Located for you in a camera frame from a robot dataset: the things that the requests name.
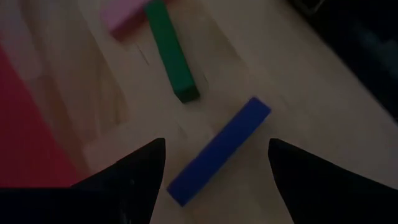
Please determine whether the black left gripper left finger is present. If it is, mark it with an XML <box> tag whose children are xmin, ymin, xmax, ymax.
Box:
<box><xmin>0</xmin><ymin>137</ymin><xmax>167</xmax><ymax>224</ymax></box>

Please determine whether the pink block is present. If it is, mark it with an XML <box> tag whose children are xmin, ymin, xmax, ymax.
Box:
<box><xmin>100</xmin><ymin>0</ymin><xmax>150</xmax><ymax>42</ymax></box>

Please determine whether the green block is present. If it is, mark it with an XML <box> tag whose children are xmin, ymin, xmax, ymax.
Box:
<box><xmin>143</xmin><ymin>0</ymin><xmax>201</xmax><ymax>105</ymax></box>

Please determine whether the blue block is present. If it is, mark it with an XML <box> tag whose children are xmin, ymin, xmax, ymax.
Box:
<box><xmin>166</xmin><ymin>96</ymin><xmax>272</xmax><ymax>208</ymax></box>

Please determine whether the red translucent plastic bin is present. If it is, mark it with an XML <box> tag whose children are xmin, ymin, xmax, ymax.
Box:
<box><xmin>0</xmin><ymin>45</ymin><xmax>91</xmax><ymax>189</ymax></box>

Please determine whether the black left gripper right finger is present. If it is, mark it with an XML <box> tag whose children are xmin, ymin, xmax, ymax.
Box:
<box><xmin>267</xmin><ymin>137</ymin><xmax>398</xmax><ymax>224</ymax></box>

